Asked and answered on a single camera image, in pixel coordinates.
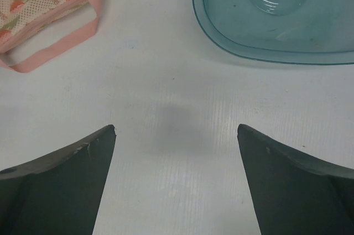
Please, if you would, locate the floral mesh laundry bag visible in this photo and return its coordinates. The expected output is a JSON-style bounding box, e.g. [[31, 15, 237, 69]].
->
[[1, 0, 102, 73]]

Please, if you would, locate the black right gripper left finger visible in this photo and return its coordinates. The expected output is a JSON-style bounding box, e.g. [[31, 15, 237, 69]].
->
[[1, 124, 116, 234]]

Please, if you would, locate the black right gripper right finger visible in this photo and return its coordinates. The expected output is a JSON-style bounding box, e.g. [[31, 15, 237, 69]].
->
[[237, 124, 353, 234]]

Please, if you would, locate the teal transparent plastic basin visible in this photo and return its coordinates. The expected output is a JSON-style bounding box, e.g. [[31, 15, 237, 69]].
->
[[192, 0, 353, 65]]

